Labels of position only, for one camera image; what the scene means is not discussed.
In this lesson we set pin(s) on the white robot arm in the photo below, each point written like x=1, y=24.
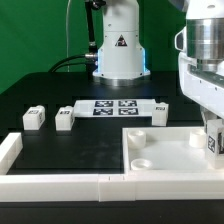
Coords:
x=121, y=58

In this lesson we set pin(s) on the white square tabletop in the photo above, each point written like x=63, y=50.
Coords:
x=166, y=149

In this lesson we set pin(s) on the white obstacle fence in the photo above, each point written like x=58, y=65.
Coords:
x=147, y=185

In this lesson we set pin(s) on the white marker base plate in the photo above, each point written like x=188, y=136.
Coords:
x=114, y=108

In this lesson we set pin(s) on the black cable post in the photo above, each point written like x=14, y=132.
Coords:
x=91, y=5

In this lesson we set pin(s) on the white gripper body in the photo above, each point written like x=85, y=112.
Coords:
x=205, y=88

